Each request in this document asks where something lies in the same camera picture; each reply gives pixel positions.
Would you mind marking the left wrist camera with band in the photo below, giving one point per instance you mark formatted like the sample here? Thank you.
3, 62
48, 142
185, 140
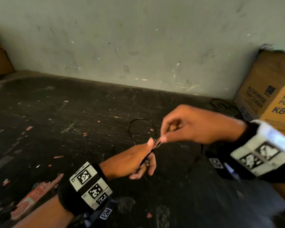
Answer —
87, 187

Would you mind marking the person's left forearm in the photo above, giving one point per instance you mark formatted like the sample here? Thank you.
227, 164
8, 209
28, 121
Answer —
45, 216

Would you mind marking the wrist camera with band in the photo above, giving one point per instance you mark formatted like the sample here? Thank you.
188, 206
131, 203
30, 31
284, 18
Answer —
258, 151
87, 187

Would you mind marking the person's right hand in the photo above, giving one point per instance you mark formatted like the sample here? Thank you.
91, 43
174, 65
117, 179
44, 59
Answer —
204, 127

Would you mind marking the printed brown cardboard box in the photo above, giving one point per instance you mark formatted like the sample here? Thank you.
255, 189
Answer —
270, 87

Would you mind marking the person's left hand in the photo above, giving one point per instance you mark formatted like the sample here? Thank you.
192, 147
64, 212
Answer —
123, 162

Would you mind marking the red paper label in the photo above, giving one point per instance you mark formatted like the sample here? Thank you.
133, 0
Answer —
30, 198

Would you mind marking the person's right thumb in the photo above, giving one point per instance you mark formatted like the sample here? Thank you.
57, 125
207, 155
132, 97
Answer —
172, 138

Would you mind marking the right wrist camera with band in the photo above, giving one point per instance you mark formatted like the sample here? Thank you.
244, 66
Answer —
258, 151

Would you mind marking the person's left thumb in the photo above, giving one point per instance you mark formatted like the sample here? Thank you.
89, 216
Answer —
144, 144

